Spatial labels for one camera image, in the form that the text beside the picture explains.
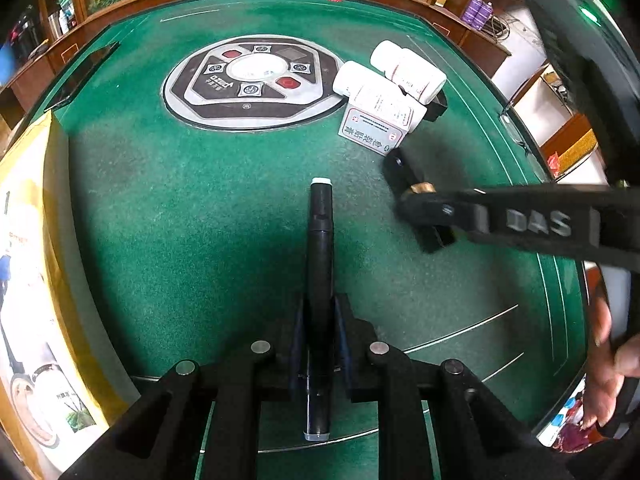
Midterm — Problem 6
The white medicine box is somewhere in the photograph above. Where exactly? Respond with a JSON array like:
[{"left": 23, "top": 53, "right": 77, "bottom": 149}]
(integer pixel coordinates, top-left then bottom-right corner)
[{"left": 338, "top": 102, "right": 420, "bottom": 150}]

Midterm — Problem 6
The white pill bottle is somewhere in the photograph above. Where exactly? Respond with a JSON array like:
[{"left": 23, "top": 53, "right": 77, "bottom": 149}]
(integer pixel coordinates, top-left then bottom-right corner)
[
  {"left": 332, "top": 60, "right": 428, "bottom": 133},
  {"left": 370, "top": 40, "right": 447, "bottom": 103}
]

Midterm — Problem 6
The small black box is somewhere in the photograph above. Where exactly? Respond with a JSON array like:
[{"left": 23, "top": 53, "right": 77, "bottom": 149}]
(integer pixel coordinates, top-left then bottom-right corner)
[{"left": 400, "top": 85, "right": 448, "bottom": 123}]

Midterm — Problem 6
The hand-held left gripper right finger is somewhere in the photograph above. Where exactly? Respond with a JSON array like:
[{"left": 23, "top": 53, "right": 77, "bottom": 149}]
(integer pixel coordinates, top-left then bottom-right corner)
[{"left": 333, "top": 293, "right": 576, "bottom": 480}]

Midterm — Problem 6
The long black pen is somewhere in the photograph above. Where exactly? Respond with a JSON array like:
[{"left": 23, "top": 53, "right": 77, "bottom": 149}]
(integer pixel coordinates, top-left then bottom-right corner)
[{"left": 302, "top": 177, "right": 335, "bottom": 443}]

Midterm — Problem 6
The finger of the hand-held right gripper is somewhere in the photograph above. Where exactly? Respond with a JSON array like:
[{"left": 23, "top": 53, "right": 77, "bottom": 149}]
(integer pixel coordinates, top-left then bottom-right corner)
[{"left": 397, "top": 183, "right": 640, "bottom": 273}]

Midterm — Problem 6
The large yellow carton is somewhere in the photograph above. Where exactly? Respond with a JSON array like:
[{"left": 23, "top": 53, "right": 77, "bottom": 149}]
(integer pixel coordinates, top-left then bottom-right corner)
[{"left": 0, "top": 110, "right": 131, "bottom": 478}]

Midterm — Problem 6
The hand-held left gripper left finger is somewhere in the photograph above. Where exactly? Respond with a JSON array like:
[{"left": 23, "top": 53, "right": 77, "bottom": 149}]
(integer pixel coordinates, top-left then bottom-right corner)
[{"left": 60, "top": 296, "right": 308, "bottom": 480}]

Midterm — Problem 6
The white bottle with green cap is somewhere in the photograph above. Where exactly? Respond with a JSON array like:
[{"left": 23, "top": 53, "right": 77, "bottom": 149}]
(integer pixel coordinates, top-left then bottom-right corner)
[{"left": 55, "top": 0, "right": 77, "bottom": 31}]

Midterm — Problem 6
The person's right hand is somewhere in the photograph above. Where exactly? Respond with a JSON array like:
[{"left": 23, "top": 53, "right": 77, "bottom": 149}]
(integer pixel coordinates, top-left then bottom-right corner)
[{"left": 582, "top": 281, "right": 640, "bottom": 431}]

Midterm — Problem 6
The mahjong table centre control panel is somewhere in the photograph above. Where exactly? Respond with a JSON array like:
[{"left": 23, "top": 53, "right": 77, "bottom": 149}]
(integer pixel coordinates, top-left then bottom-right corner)
[{"left": 162, "top": 42, "right": 351, "bottom": 131}]

